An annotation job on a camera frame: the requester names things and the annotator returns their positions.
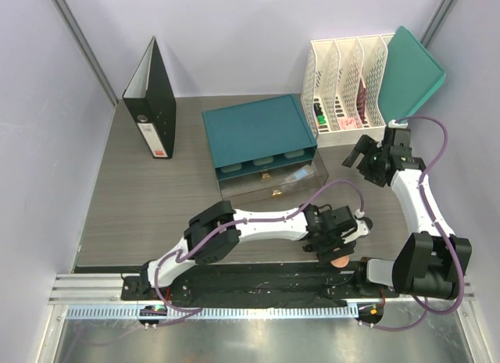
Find clear makeup remover bottle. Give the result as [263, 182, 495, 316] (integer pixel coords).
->
[284, 165, 314, 184]

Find teal makeup drawer organizer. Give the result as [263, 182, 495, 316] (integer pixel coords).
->
[202, 94, 328, 206]

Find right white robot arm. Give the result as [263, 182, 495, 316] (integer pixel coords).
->
[343, 127, 472, 300]

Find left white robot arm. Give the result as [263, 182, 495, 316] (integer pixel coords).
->
[139, 201, 370, 300]

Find pink sticky notes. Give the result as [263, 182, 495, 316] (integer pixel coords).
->
[338, 116, 362, 130]

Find orange round powder puff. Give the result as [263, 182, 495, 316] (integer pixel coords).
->
[330, 256, 350, 269]

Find dark red booklet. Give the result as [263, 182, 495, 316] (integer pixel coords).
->
[356, 77, 368, 125]

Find green black marker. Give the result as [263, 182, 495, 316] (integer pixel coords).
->
[313, 102, 327, 127]

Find white mesh file organizer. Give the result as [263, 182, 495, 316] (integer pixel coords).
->
[301, 33, 393, 148]

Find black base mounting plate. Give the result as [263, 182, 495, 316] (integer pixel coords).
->
[120, 263, 400, 306]

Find teal folder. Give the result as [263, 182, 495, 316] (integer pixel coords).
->
[378, 26, 446, 123]

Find black lever arch binder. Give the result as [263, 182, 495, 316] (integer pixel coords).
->
[122, 37, 177, 159]

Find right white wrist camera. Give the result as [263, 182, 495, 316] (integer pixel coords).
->
[387, 120, 408, 130]

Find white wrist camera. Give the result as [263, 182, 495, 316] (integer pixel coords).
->
[387, 120, 408, 130]
[341, 209, 370, 244]

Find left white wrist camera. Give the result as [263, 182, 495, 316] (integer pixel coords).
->
[341, 209, 370, 244]

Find white slotted cable duct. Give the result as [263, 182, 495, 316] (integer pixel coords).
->
[66, 304, 359, 321]

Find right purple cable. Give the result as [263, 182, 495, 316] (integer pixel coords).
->
[370, 115, 468, 332]

